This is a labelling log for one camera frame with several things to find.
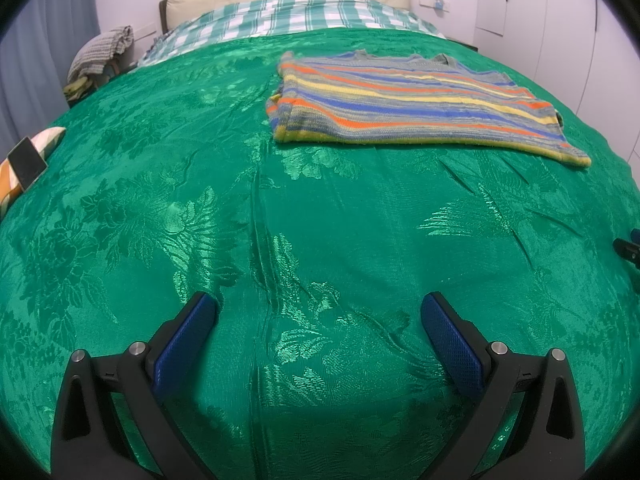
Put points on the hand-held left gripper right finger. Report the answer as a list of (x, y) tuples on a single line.
[(452, 350)]

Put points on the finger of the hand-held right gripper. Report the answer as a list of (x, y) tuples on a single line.
[(631, 251)]

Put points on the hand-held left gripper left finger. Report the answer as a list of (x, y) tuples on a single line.
[(182, 350)]

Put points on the striped knit sweater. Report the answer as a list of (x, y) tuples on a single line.
[(400, 105)]

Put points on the green floral bedspread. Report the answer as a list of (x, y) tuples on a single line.
[(325, 220)]

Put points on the black smartphone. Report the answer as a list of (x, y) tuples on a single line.
[(26, 162)]

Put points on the white wardrobe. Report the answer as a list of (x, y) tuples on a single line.
[(550, 20)]

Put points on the orange striped cushion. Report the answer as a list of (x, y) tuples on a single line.
[(50, 139)]

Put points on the yellow-green cloth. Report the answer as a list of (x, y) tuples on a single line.
[(77, 89)]

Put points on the grey striped cloth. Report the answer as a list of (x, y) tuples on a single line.
[(97, 50)]

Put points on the pale blue curtain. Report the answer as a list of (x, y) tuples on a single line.
[(40, 60)]

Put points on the green checked bed sheet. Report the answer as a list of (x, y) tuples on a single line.
[(300, 15)]

